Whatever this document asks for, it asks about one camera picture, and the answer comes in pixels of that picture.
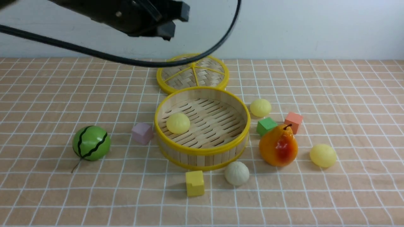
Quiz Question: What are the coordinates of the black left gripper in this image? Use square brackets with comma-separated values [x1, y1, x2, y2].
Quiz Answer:
[53, 0, 190, 41]

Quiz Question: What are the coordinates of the yellow bun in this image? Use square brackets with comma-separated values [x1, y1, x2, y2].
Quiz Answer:
[250, 99, 272, 118]
[166, 113, 190, 135]
[309, 144, 337, 168]

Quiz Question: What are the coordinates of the white bun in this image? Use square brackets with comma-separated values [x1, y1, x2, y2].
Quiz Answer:
[224, 161, 250, 186]

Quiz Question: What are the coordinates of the bamboo steamer lid yellow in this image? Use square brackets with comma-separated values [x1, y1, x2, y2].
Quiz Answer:
[156, 56, 229, 94]

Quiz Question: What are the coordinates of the bamboo steamer tray yellow rim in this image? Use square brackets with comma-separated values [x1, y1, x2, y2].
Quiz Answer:
[154, 87, 251, 171]

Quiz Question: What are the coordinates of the lilac cube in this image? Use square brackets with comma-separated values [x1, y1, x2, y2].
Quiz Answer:
[132, 122, 153, 145]

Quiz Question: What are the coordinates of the green toy watermelon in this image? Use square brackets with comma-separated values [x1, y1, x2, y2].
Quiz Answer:
[72, 125, 111, 161]

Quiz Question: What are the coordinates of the green cube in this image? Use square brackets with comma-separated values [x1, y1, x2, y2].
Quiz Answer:
[256, 117, 278, 137]

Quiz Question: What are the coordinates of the salmon pink cube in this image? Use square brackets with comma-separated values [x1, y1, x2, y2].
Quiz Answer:
[284, 112, 303, 135]

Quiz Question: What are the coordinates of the yellow cube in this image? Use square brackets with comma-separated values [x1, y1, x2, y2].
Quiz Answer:
[186, 170, 205, 197]

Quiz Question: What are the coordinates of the orange toy pear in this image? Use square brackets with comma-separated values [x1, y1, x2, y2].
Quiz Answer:
[259, 124, 298, 167]

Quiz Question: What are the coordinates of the checked beige tablecloth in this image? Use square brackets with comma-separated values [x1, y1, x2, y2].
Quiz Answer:
[0, 58, 404, 227]

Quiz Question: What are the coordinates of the black cable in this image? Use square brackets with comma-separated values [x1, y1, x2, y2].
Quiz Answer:
[0, 0, 242, 67]

